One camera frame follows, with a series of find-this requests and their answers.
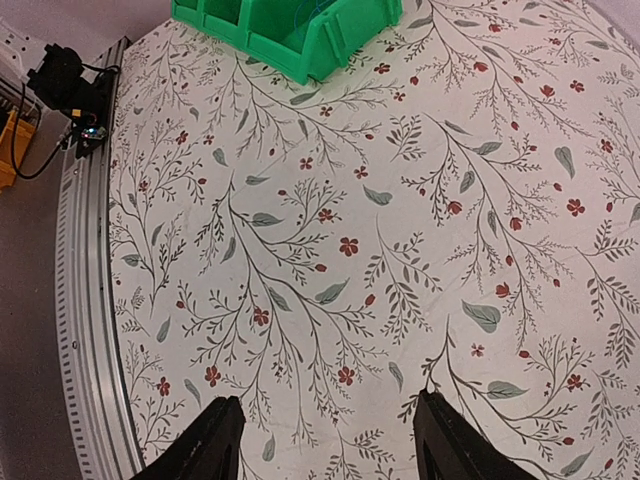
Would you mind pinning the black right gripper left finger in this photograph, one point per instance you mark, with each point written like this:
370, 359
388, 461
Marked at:
207, 450

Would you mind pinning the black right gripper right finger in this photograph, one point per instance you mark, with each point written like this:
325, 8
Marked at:
449, 448

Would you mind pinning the floral table mat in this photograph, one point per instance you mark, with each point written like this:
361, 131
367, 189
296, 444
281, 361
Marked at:
455, 209

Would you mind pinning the yellow storage bins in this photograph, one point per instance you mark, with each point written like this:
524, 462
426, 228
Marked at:
16, 137

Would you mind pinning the green bin right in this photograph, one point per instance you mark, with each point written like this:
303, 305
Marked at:
309, 40

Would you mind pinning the green bin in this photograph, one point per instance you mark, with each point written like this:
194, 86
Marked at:
309, 40
218, 18

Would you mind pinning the green bin middle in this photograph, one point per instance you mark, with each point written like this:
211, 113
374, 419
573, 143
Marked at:
218, 18

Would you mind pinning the front aluminium rail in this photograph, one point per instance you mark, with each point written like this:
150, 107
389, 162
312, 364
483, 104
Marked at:
94, 389

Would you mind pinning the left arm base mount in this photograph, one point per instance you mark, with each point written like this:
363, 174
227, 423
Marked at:
81, 92

